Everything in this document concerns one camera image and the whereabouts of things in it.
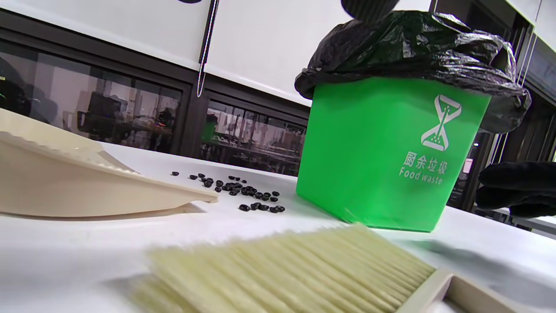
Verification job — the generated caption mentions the black plastic garbage bag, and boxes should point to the black plastic garbage bag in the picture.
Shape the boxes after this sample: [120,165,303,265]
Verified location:
[295,11,531,134]

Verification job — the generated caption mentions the person's left hand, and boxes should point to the person's left hand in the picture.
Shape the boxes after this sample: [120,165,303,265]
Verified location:
[341,0,400,23]

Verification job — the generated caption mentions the green food waste bin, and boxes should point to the green food waste bin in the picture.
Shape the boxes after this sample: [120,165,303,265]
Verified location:
[295,77,492,232]

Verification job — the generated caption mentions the person's right hand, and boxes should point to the person's right hand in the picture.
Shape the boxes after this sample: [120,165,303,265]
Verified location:
[476,162,556,218]

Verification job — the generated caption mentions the beige brush with wooden handle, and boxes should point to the beige brush with wooden handle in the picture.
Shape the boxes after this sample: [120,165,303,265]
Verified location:
[130,224,556,313]

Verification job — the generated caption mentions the white table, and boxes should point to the white table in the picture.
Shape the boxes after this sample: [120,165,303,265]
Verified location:
[0,141,556,313]

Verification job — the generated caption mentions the pile of coffee beans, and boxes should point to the pile of coffee beans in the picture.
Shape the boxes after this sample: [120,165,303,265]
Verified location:
[171,171,286,213]

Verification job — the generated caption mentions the beige plastic dustpan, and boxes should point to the beige plastic dustpan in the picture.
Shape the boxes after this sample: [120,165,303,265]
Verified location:
[0,108,218,218]

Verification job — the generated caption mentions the white hanging cord loop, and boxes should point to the white hanging cord loop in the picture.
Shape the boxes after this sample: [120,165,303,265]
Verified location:
[197,0,219,98]

